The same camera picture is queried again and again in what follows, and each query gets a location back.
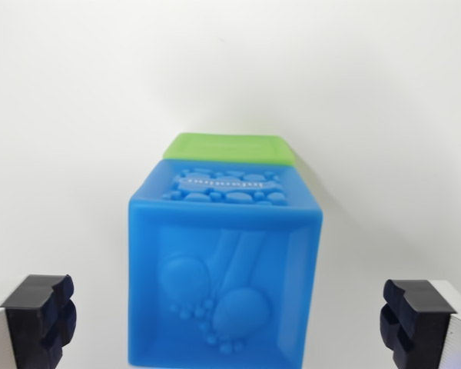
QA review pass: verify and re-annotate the gripper left finger with silver black pad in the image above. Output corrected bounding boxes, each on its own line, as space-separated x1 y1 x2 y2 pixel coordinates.
0 273 78 369

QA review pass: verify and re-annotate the gripper right finger with silver black pad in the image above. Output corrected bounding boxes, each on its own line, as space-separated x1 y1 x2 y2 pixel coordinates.
379 278 461 369

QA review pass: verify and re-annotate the blue rubber toy cube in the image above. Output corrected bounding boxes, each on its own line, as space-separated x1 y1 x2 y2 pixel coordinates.
128 158 323 367

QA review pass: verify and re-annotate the green rubber toy cube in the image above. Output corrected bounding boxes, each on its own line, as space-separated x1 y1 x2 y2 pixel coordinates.
161 131 297 166

